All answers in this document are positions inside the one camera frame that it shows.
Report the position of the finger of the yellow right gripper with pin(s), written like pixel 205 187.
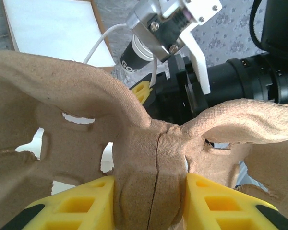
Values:
pixel 144 92

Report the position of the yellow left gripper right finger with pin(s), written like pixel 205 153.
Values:
pixel 218 206

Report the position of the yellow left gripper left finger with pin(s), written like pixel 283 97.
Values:
pixel 86 206

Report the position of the brown pulp cup carrier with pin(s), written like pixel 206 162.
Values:
pixel 86 95

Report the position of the white napkin stack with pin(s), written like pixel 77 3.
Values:
pixel 55 26

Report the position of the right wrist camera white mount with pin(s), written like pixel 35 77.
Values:
pixel 158 36

